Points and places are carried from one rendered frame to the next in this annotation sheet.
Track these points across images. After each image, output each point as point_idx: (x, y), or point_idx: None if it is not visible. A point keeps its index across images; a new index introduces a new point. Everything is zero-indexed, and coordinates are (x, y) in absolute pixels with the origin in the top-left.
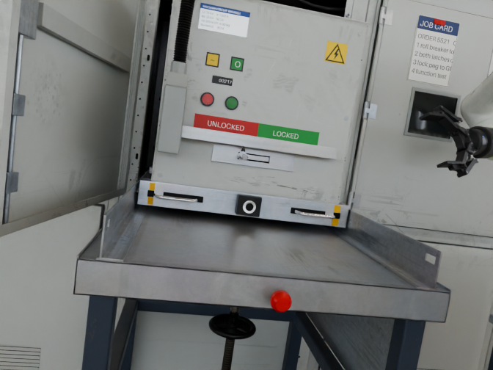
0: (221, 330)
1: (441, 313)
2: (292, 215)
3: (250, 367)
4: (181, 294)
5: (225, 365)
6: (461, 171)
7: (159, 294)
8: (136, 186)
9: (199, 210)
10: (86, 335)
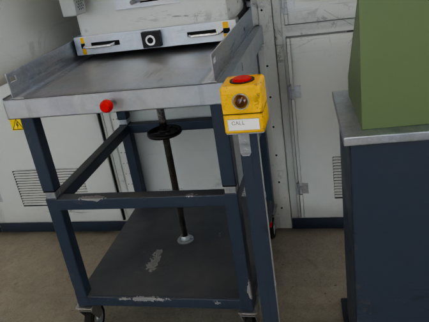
0: (151, 135)
1: None
2: (189, 38)
3: None
4: (59, 110)
5: (167, 160)
6: None
7: (48, 113)
8: (72, 43)
9: (119, 50)
10: (27, 141)
